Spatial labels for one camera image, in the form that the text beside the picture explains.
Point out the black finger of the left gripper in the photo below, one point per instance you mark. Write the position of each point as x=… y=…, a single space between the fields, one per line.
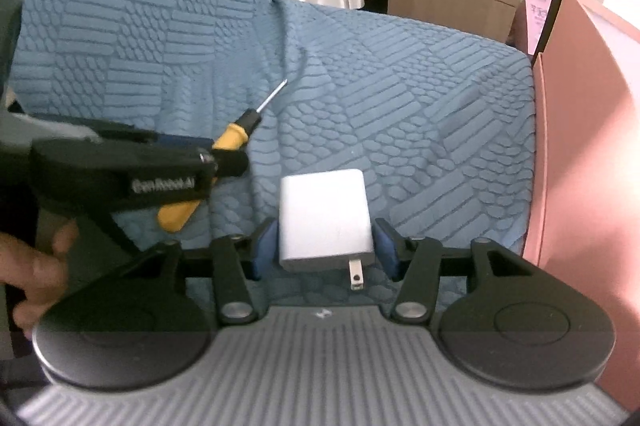
x=70 y=170

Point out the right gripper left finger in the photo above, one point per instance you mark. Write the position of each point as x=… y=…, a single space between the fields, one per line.
x=151 y=319

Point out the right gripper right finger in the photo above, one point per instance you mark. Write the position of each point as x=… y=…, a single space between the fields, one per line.
x=495 y=315

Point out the white charger with prongs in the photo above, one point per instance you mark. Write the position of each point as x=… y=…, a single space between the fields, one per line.
x=325 y=224

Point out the person's left hand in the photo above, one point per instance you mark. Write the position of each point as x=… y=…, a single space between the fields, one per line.
x=43 y=277

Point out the pink cardboard box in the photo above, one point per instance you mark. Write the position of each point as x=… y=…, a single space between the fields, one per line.
x=584 y=222

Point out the blue textured chair cover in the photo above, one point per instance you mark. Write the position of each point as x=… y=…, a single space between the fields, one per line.
x=441 y=123

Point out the pink paper tag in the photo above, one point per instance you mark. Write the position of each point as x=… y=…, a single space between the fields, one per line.
x=535 y=15

